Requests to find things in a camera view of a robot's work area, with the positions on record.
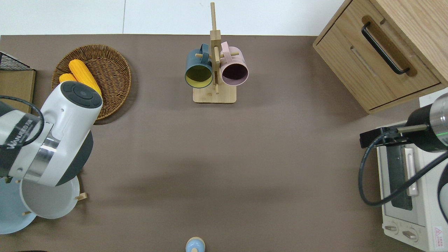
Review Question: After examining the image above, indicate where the light blue plate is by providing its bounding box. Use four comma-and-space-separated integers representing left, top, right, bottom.
0, 178, 37, 235

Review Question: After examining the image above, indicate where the gray plate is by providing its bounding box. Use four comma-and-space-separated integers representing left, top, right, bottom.
20, 175, 81, 219

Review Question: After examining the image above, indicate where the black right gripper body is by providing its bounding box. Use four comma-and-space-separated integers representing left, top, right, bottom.
380, 127, 400, 146

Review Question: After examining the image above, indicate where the light wooden drawer cabinet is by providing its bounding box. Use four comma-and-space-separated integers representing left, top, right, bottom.
313, 0, 448, 114

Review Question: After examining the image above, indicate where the light blue round container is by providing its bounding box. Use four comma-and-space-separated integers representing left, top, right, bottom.
185, 237, 206, 252

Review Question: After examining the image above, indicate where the black cabinet drawer handle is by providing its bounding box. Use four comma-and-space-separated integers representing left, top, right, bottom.
361, 22, 410, 75

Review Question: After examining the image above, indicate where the white toaster oven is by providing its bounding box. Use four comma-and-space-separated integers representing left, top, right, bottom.
376, 121, 448, 252

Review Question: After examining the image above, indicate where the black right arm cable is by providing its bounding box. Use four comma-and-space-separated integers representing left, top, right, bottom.
358, 129, 448, 207

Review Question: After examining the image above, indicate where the pink mug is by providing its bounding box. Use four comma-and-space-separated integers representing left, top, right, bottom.
220, 41, 249, 86

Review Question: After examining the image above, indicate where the wooden mug tree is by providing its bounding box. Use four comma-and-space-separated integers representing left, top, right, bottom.
193, 2, 240, 104

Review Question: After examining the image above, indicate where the brown table mat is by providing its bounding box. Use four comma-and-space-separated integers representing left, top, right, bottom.
0, 34, 448, 252

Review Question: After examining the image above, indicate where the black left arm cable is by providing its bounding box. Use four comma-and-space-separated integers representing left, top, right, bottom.
0, 95, 46, 146

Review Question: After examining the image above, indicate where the wooden plate rack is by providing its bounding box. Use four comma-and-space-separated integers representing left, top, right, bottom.
14, 178, 88, 216

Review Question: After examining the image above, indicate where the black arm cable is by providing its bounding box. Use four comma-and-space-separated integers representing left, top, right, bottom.
358, 129, 448, 207
0, 95, 46, 146

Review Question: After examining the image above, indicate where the brown wicker basket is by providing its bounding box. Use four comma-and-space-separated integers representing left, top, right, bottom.
51, 44, 132, 121

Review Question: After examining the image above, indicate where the black wire basket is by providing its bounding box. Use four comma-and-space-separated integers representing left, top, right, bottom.
0, 51, 32, 71

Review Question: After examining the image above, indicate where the white oven door handle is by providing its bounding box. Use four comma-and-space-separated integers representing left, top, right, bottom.
404, 148, 420, 196

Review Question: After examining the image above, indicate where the dark teal mug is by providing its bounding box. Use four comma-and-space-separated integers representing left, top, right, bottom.
184, 43, 214, 89

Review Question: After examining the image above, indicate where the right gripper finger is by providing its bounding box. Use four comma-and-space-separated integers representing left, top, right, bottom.
360, 129, 383, 148

